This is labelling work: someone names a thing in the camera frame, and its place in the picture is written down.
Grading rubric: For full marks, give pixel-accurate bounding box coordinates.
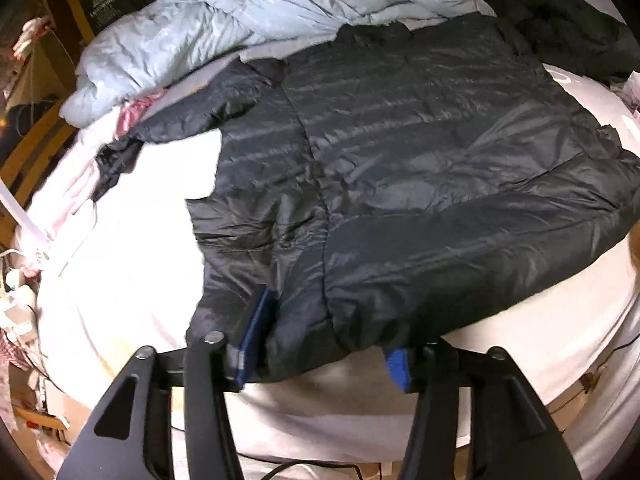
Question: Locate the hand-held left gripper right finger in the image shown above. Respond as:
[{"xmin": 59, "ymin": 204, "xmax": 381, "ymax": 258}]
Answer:
[{"xmin": 382, "ymin": 339, "xmax": 583, "ymax": 480}]

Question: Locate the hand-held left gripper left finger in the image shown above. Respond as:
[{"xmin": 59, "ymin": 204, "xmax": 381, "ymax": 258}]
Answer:
[{"xmin": 56, "ymin": 287, "xmax": 276, "ymax": 480}]

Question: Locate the black down jacket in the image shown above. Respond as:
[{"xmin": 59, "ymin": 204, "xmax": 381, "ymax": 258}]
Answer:
[{"xmin": 92, "ymin": 12, "xmax": 640, "ymax": 386}]

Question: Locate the white power adapter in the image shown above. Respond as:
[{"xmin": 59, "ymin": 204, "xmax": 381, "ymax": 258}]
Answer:
[{"xmin": 0, "ymin": 267, "xmax": 38, "ymax": 333}]

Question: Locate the pink cloth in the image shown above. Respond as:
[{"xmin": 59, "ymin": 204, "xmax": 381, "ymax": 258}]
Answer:
[{"xmin": 35, "ymin": 87, "xmax": 168, "ymax": 271}]

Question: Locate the white plastic rod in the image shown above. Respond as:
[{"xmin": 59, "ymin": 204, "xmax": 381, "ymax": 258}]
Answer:
[{"xmin": 0, "ymin": 182, "xmax": 53, "ymax": 266}]

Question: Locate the light blue duvet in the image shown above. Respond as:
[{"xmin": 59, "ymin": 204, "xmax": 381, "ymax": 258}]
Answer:
[{"xmin": 60, "ymin": 0, "xmax": 496, "ymax": 128}]

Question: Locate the pink white hanging ornament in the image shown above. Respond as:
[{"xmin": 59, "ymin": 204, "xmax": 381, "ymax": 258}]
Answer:
[{"xmin": 14, "ymin": 16, "xmax": 53, "ymax": 63}]

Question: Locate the dark green coat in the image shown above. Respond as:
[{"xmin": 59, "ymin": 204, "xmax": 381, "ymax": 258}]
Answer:
[{"xmin": 482, "ymin": 0, "xmax": 640, "ymax": 86}]

